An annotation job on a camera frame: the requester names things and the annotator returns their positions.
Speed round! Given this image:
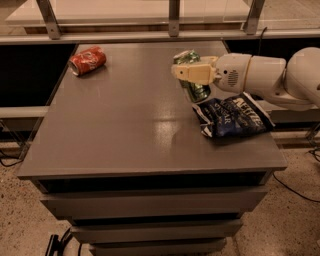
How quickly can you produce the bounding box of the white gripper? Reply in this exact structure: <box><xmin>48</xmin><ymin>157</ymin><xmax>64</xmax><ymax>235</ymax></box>
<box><xmin>171</xmin><ymin>53</ymin><xmax>252</xmax><ymax>93</ymax></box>

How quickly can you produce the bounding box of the green soda can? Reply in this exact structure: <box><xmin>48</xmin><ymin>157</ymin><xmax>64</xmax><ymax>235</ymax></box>
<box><xmin>173</xmin><ymin>50</ymin><xmax>211</xmax><ymax>103</ymax></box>

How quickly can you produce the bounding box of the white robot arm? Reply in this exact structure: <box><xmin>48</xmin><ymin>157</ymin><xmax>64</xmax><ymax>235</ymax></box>
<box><xmin>171</xmin><ymin>47</ymin><xmax>320</xmax><ymax>111</ymax></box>

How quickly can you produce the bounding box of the red soda can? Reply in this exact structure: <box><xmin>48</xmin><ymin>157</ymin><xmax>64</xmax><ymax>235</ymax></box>
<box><xmin>68</xmin><ymin>46</ymin><xmax>107</xmax><ymax>76</ymax></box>

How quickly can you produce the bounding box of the blue chip bag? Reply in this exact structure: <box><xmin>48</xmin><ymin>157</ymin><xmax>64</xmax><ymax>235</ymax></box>
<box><xmin>192</xmin><ymin>92</ymin><xmax>275</xmax><ymax>138</ymax></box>

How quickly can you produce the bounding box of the grey drawer cabinet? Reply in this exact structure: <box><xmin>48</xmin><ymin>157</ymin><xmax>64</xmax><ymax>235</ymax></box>
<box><xmin>18</xmin><ymin>43</ymin><xmax>286</xmax><ymax>256</ymax></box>

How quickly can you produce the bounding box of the black device on floor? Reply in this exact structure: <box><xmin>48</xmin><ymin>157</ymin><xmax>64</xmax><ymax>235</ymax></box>
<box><xmin>45</xmin><ymin>228</ymin><xmax>73</xmax><ymax>256</ymax></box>

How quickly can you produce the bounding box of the black floor cable right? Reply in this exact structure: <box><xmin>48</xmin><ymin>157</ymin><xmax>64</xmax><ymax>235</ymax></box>
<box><xmin>272</xmin><ymin>172</ymin><xmax>320</xmax><ymax>204</ymax></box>

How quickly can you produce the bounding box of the metal railing frame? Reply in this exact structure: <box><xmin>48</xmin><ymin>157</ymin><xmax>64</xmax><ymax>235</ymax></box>
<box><xmin>0</xmin><ymin>0</ymin><xmax>320</xmax><ymax>45</ymax></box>

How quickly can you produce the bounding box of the black cables left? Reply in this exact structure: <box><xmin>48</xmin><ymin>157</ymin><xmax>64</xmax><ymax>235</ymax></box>
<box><xmin>0</xmin><ymin>119</ymin><xmax>31</xmax><ymax>168</ymax></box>

